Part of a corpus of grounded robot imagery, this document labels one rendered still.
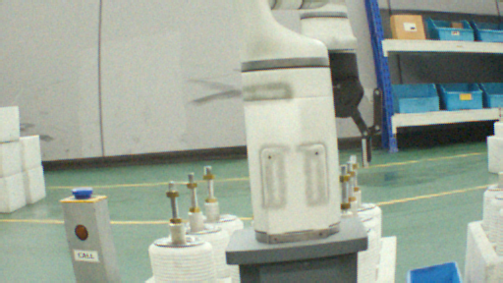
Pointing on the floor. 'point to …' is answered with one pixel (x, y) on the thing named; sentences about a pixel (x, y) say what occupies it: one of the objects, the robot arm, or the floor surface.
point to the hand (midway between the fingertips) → (341, 159)
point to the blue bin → (445, 272)
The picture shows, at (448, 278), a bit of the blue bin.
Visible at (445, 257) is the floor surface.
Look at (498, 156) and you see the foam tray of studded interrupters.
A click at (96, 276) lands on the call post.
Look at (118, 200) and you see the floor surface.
